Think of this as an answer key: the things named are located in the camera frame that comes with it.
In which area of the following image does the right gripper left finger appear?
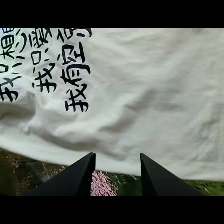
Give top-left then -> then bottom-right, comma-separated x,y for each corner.
28,151 -> 97,197

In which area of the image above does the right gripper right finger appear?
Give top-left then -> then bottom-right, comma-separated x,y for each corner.
139,152 -> 203,197

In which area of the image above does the white T-shirt with black script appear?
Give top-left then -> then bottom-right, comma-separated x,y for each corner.
0,27 -> 224,182

